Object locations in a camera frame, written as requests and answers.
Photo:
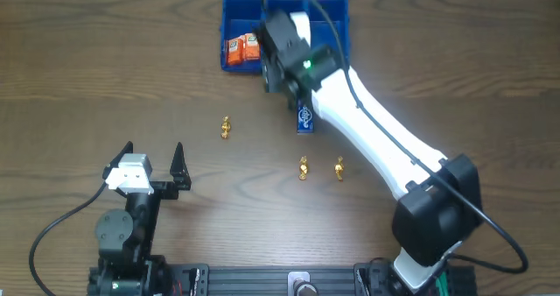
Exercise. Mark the blue tray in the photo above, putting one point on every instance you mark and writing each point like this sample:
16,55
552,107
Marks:
238,16

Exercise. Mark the mounting rail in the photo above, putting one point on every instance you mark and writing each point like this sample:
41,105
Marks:
254,280

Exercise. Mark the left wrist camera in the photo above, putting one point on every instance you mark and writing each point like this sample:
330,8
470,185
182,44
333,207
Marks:
131,173

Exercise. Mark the orange candy box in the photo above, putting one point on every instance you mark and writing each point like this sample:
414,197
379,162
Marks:
235,53
251,48

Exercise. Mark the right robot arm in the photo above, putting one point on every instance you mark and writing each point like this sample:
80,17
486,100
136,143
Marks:
372,129

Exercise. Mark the gold wrapped candy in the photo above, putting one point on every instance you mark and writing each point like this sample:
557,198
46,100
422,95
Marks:
303,168
339,169
226,127

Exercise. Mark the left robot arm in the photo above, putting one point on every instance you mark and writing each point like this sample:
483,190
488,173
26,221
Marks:
114,232

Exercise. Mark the blue candy pack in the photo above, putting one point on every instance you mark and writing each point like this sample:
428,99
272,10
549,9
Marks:
305,121

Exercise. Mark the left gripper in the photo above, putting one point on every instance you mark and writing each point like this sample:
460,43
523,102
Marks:
166,188

